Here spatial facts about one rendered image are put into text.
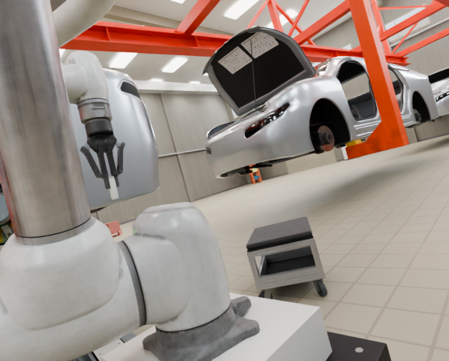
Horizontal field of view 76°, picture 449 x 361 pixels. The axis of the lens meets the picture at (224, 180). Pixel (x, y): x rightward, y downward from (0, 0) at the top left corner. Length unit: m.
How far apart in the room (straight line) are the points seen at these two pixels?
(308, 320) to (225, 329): 0.16
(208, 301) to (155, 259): 0.12
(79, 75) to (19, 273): 0.62
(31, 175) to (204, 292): 0.32
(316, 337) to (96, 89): 0.83
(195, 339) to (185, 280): 0.10
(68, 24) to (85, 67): 0.24
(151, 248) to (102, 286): 0.09
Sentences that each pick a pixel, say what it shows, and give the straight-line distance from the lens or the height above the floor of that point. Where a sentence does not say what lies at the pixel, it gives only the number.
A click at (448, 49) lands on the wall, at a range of 15.38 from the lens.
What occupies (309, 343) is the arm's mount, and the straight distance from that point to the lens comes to 0.64.
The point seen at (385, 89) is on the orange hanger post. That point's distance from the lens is 3.84.
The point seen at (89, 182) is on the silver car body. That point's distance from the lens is 1.92.
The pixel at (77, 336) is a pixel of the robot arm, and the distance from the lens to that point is 0.50.
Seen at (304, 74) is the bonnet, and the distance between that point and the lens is 4.08.
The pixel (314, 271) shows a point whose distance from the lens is 1.56.
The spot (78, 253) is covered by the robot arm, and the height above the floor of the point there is 0.65.
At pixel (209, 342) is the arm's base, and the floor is 0.43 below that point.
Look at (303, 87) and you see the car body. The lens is 3.49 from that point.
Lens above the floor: 0.69
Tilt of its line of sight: level
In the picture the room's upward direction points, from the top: 16 degrees counter-clockwise
